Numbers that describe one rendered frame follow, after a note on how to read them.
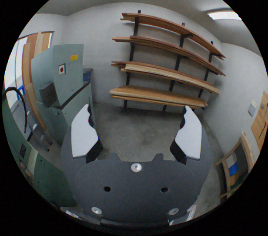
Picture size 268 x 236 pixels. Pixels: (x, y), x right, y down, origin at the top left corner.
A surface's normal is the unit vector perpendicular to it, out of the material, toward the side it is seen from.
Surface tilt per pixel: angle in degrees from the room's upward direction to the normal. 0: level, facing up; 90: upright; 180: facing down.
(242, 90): 90
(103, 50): 90
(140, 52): 90
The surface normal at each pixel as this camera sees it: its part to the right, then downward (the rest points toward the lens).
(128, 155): 0.14, -0.85
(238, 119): -0.99, -0.13
